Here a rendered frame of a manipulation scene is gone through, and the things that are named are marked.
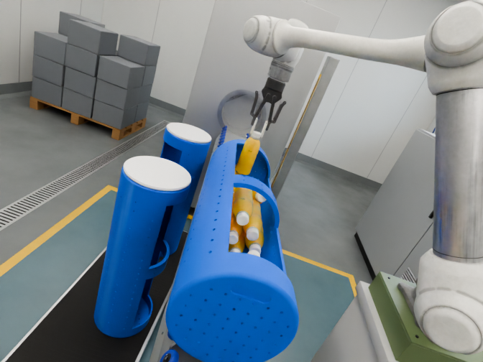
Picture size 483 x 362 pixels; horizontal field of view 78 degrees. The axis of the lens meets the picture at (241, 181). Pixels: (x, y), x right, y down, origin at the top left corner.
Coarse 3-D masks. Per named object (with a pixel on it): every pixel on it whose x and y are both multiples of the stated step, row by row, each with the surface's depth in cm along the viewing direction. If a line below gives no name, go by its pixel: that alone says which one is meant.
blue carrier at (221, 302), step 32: (224, 160) 113; (256, 160) 139; (224, 192) 88; (192, 224) 85; (224, 224) 72; (192, 256) 66; (224, 256) 61; (256, 256) 62; (192, 288) 58; (224, 288) 58; (256, 288) 58; (288, 288) 61; (192, 320) 62; (224, 320) 62; (256, 320) 62; (288, 320) 62; (192, 352) 66; (224, 352) 66; (256, 352) 66
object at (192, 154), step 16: (176, 144) 169; (192, 144) 169; (208, 144) 178; (176, 160) 202; (192, 160) 175; (192, 176) 181; (192, 192) 190; (176, 208) 188; (176, 224) 196; (176, 240) 205
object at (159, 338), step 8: (232, 136) 239; (240, 136) 247; (216, 144) 222; (200, 192) 158; (184, 248) 115; (176, 272) 103; (160, 328) 82; (160, 336) 79; (160, 344) 75; (176, 344) 72; (152, 352) 77; (184, 352) 71; (152, 360) 74; (184, 360) 70; (192, 360) 70
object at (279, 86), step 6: (270, 78) 113; (270, 84) 113; (276, 84) 112; (282, 84) 113; (264, 90) 115; (270, 90) 115; (276, 90) 113; (282, 90) 115; (264, 96) 116; (270, 96) 116; (276, 96) 116; (270, 102) 117; (276, 102) 118
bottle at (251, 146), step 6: (252, 138) 123; (246, 144) 124; (252, 144) 122; (258, 144) 123; (246, 150) 124; (252, 150) 123; (258, 150) 125; (240, 156) 127; (246, 156) 124; (252, 156) 124; (240, 162) 126; (246, 162) 125; (252, 162) 126; (240, 168) 127; (246, 168) 127; (246, 174) 128
